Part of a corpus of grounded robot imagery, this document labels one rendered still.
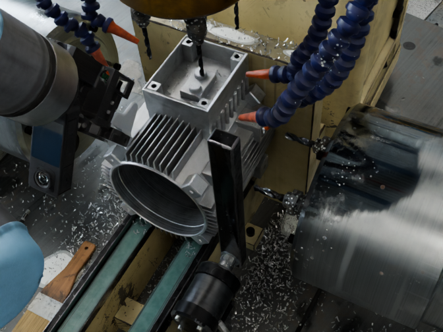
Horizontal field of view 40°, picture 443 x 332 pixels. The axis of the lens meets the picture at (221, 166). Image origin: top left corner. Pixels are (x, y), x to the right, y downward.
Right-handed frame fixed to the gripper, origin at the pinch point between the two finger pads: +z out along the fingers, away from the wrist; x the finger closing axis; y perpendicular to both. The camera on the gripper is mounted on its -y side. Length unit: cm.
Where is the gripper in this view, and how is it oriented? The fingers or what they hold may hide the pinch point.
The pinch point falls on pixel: (120, 141)
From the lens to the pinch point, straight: 83.3
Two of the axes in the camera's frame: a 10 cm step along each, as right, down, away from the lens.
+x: -8.8, -3.4, 3.3
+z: 2.9, 1.6, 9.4
